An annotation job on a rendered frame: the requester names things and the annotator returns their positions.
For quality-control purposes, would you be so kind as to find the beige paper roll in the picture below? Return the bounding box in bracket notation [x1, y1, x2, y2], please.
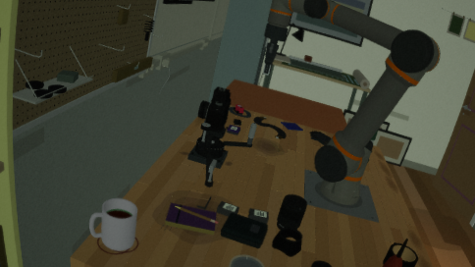
[351, 69, 372, 89]

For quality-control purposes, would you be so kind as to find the green hanging print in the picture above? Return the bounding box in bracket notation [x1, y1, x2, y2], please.
[447, 12, 466, 37]

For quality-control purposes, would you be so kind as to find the small black labelled box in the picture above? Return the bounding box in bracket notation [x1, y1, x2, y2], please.
[216, 200, 240, 217]
[247, 207, 270, 224]

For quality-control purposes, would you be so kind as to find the yellow hanging print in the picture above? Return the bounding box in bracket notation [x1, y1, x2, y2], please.
[463, 19, 475, 41]

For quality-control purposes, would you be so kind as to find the white board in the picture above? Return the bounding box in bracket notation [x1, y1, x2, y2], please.
[146, 0, 230, 58]

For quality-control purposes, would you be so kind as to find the grey pegboard shelf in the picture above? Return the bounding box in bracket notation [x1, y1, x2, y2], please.
[12, 75, 94, 105]

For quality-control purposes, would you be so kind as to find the metal frame table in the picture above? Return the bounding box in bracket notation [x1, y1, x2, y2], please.
[253, 50, 373, 113]

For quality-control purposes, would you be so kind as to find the yellow pencil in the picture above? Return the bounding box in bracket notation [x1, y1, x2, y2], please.
[174, 204, 220, 225]

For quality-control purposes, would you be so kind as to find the black flat case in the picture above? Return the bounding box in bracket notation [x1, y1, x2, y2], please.
[220, 212, 270, 249]

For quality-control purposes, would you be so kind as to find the yellow-green door frame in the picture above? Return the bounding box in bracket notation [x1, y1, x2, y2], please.
[0, 0, 25, 267]

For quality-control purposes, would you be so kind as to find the grey base sheet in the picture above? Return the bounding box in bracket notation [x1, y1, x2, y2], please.
[303, 169, 380, 224]

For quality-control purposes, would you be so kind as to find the black disc with red piece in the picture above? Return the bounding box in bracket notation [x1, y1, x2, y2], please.
[229, 103, 252, 116]

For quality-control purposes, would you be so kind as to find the brown pegboard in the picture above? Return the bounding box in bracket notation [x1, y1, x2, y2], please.
[12, 0, 157, 130]

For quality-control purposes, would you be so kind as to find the white mug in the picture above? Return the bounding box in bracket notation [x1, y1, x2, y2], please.
[88, 197, 138, 253]

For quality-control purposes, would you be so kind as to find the brown mat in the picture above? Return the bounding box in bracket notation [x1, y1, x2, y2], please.
[226, 79, 348, 135]

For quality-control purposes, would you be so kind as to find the black coiled cable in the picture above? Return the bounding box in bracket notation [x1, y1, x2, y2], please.
[143, 19, 155, 42]

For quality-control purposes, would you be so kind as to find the brown wooden cabinet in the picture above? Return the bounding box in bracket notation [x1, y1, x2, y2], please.
[436, 69, 475, 206]

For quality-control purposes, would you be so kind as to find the black cup with red tool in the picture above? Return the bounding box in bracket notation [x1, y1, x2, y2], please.
[382, 238, 420, 267]

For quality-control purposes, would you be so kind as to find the black camera lens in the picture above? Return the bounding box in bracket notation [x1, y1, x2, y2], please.
[276, 193, 309, 232]

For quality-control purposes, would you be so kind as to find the black picture frame brown inside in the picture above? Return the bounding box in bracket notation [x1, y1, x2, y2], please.
[371, 129, 413, 167]

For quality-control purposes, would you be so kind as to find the grey bowl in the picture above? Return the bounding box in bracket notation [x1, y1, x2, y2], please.
[229, 253, 266, 267]

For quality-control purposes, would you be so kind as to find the purple notebook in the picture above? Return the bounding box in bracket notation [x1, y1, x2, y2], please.
[164, 202, 219, 236]

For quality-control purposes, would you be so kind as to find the green box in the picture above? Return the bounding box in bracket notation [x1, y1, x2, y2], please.
[56, 70, 80, 83]

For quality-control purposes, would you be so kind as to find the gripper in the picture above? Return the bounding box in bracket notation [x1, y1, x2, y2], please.
[265, 38, 281, 58]

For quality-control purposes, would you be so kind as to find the black lamp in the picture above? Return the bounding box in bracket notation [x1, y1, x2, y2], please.
[290, 27, 306, 43]

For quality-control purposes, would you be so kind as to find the olive small box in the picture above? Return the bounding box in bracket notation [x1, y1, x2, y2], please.
[117, 7, 131, 26]

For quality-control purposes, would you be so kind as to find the brown long box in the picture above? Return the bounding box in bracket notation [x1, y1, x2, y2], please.
[111, 56, 154, 83]

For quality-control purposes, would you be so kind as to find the black hex key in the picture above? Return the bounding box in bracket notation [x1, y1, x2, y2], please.
[195, 195, 213, 210]

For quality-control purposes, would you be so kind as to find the blue cloth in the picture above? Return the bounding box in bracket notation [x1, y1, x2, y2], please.
[280, 121, 304, 133]

